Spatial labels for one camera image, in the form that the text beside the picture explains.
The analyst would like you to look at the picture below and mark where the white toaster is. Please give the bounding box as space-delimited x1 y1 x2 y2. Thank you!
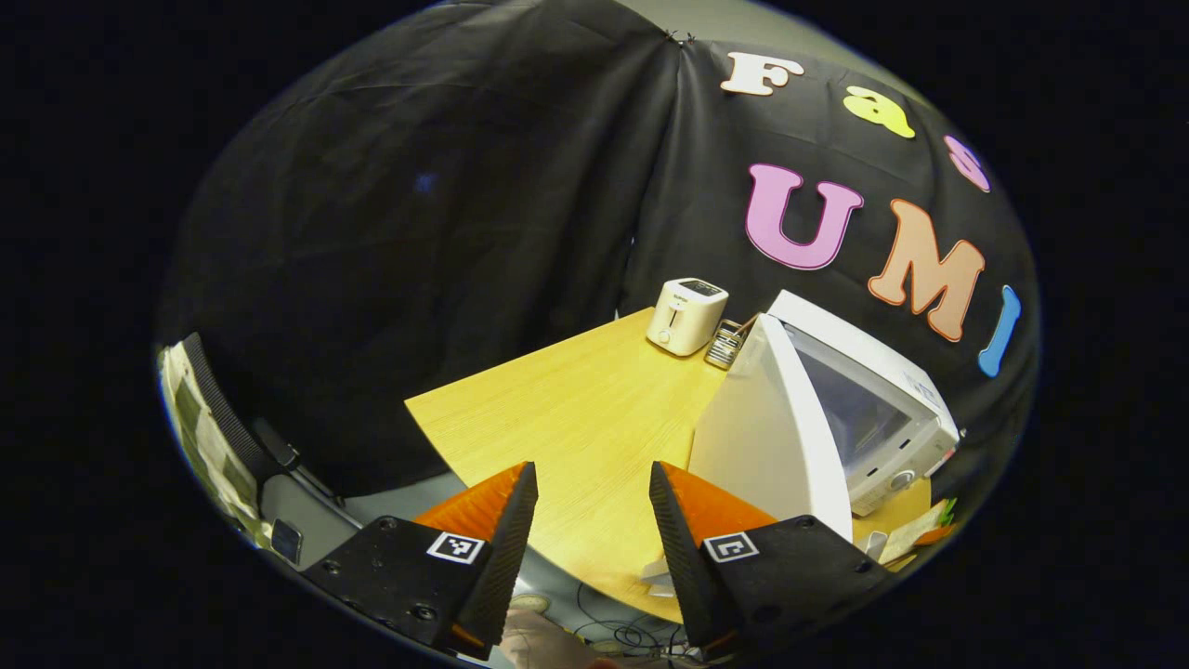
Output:
647 278 730 357

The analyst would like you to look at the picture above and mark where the white microwave oven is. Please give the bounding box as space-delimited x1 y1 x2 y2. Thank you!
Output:
687 289 960 544

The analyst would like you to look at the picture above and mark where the tangle of black cables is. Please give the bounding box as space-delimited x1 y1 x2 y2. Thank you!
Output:
557 581 693 659

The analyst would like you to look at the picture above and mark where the metal wire rack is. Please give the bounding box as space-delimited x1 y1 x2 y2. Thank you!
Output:
703 318 755 370

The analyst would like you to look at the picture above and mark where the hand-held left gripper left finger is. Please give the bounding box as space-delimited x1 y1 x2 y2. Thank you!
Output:
302 462 540 661

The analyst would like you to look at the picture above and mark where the patterned cloth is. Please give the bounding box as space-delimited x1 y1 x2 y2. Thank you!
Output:
158 344 272 547

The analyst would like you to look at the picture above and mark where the sandwich with lettuce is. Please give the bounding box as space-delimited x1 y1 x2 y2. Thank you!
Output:
878 499 958 565

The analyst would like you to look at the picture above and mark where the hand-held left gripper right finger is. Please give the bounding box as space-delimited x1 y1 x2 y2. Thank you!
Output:
648 461 893 656

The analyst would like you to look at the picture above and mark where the black ribbed strip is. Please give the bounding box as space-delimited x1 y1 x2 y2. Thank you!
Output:
181 333 280 484

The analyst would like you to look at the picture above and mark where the black backdrop cloth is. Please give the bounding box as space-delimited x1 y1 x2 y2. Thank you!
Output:
153 0 1041 521

